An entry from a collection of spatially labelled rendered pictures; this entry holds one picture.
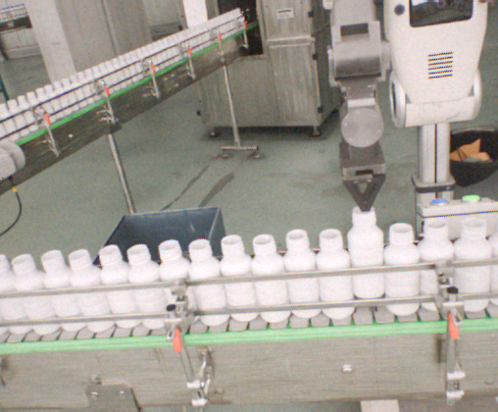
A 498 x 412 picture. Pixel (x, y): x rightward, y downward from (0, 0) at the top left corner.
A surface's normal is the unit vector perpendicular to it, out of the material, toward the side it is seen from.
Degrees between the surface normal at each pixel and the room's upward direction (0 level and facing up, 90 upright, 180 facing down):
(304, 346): 90
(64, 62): 90
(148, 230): 90
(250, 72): 90
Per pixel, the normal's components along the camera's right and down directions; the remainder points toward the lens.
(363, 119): -0.11, 0.50
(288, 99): -0.40, 0.47
